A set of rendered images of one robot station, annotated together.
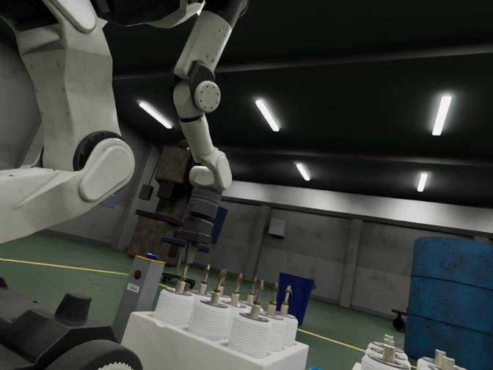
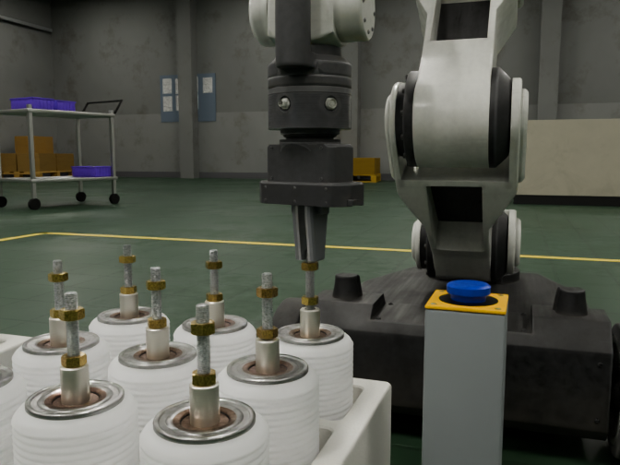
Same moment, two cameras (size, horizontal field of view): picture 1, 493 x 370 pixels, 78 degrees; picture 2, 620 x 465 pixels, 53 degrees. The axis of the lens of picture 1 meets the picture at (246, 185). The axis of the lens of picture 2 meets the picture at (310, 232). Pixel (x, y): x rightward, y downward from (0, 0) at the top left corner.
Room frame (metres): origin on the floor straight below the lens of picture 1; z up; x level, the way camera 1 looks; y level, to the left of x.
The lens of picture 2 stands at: (1.57, 0.01, 0.45)
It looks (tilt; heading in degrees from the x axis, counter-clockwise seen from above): 7 degrees down; 171
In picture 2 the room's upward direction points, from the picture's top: straight up
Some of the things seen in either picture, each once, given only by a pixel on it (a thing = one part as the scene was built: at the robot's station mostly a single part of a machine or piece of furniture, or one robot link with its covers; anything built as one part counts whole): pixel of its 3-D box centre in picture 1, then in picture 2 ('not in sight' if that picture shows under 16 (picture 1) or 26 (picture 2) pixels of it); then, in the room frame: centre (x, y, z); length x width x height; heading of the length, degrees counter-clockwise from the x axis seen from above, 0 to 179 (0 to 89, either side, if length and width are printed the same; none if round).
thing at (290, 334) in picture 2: (178, 292); (310, 334); (0.92, 0.11, 0.25); 0.08 x 0.08 x 0.01
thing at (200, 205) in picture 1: (199, 222); (308, 147); (0.92, 0.11, 0.46); 0.13 x 0.10 x 0.12; 46
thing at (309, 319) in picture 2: (180, 287); (310, 323); (0.92, 0.11, 0.26); 0.02 x 0.02 x 0.03
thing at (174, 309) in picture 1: (168, 327); (310, 413); (0.92, 0.11, 0.16); 0.10 x 0.10 x 0.18
